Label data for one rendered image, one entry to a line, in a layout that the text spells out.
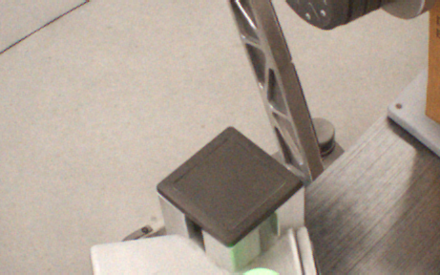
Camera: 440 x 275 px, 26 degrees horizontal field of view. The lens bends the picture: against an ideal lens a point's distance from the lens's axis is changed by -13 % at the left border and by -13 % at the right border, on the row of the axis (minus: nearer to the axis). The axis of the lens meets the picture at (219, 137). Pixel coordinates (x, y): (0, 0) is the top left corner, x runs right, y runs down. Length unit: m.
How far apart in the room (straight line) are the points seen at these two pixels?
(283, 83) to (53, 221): 0.83
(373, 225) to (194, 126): 1.24
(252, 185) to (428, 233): 0.80
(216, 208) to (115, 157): 1.97
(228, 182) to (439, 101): 0.86
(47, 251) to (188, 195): 1.85
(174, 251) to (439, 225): 0.81
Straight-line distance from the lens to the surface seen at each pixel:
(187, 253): 0.46
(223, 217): 0.44
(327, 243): 1.23
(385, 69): 2.54
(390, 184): 1.28
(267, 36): 1.64
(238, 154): 0.46
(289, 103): 1.69
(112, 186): 2.36
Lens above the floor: 1.86
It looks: 50 degrees down
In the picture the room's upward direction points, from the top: 7 degrees counter-clockwise
